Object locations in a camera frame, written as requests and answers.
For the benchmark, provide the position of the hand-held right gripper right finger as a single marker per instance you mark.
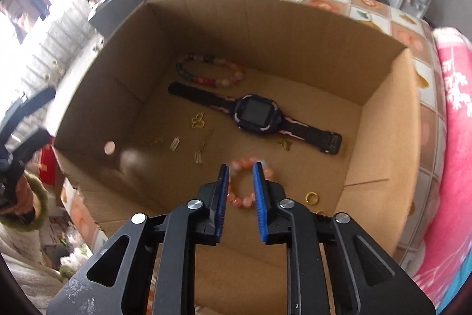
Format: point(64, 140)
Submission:
point(258, 200)

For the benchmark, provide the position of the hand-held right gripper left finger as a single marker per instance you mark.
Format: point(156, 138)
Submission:
point(223, 200)

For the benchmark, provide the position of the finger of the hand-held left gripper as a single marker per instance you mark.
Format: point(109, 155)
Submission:
point(25, 108)
point(31, 147)

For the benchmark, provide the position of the gold butterfly charm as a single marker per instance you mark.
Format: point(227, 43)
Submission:
point(194, 121)

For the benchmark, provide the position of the brown cardboard box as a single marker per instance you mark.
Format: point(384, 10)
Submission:
point(276, 42)

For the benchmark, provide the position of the long gold earrings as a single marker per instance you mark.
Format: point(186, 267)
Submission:
point(199, 156)

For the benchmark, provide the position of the clear crystal pendant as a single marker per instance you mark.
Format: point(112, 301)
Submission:
point(174, 145)

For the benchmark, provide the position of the pink round bead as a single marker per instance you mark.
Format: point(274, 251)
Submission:
point(110, 147)

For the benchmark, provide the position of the black purple smartwatch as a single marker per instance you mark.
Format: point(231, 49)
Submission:
point(254, 112)

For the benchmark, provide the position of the dark grey board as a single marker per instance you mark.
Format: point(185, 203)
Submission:
point(121, 5)

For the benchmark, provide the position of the pink blanket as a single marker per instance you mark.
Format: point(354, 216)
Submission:
point(453, 152)

